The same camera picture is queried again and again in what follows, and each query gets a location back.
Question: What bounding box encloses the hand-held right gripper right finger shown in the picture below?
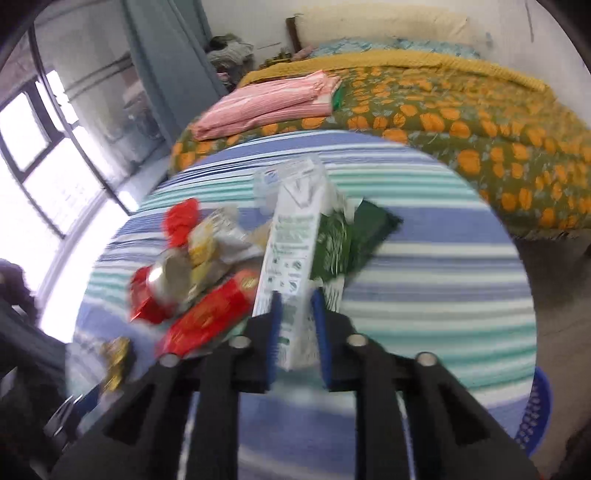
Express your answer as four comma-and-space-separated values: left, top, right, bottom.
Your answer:
311, 291, 541, 480

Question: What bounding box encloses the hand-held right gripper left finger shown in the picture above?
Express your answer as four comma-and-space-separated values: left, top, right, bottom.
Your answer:
51, 292, 283, 480

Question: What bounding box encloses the white green milk carton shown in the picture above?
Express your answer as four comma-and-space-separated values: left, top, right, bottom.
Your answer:
252, 157, 352, 372

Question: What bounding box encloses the red snack packet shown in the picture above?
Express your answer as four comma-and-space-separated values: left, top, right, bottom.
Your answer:
154, 270, 262, 359

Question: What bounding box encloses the yellow white crumpled wrapper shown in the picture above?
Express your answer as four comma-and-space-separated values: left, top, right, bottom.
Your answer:
187, 208, 265, 297

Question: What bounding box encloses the green snack packet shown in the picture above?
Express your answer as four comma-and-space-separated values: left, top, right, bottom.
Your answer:
309, 198, 403, 315

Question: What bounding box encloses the red drink can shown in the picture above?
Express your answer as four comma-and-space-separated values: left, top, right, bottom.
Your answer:
129, 249, 195, 325

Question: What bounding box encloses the blue green striped cloth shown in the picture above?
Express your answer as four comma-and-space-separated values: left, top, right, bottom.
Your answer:
69, 129, 539, 480

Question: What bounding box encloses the clear plastic box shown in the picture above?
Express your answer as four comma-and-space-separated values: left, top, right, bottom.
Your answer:
253, 168, 282, 217

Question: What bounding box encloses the red crumpled wrapper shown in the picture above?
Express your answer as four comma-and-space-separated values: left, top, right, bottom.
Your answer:
164, 198, 202, 248

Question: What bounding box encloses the gold foil wrapper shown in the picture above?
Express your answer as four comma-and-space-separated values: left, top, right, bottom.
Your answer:
99, 337, 136, 394

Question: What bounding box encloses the pink striped folded blanket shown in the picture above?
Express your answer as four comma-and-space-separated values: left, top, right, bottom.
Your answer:
190, 70, 343, 142

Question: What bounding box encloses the blue plastic stool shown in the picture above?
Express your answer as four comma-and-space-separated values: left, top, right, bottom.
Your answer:
514, 367, 555, 456

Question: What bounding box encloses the green orange patterned bedspread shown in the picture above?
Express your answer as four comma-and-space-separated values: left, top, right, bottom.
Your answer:
168, 64, 591, 241

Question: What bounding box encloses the dark cloth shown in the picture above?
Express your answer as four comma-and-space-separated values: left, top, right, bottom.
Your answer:
0, 258, 75, 480

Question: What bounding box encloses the pile of clothes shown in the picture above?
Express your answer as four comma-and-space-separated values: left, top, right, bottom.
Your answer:
205, 34, 256, 75

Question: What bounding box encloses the yellow knitted blanket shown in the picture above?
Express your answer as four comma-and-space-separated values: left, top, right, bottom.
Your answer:
238, 50, 550, 91

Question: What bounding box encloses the grey blue curtain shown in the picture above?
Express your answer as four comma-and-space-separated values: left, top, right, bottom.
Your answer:
122, 0, 228, 145

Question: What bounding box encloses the cream headboard cushion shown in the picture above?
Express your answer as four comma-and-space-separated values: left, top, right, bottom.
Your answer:
295, 4, 470, 49

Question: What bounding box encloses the wooden bed post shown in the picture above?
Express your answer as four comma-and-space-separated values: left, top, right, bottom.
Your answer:
286, 17, 304, 54

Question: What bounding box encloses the black window frame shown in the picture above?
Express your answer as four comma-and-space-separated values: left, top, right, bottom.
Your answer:
0, 28, 136, 241

